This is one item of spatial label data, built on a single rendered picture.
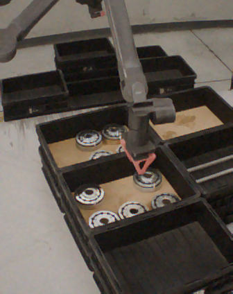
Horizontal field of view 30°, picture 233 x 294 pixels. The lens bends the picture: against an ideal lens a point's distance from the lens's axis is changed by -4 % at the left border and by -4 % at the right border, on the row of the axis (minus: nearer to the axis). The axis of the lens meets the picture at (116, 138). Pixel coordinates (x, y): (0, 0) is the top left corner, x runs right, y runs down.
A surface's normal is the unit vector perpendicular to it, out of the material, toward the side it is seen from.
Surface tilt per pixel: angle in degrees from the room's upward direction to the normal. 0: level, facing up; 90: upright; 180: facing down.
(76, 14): 90
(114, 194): 0
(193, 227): 0
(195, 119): 0
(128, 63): 37
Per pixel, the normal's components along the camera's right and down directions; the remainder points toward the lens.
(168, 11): 0.26, 0.58
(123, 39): 0.15, -0.05
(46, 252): 0.00, -0.79
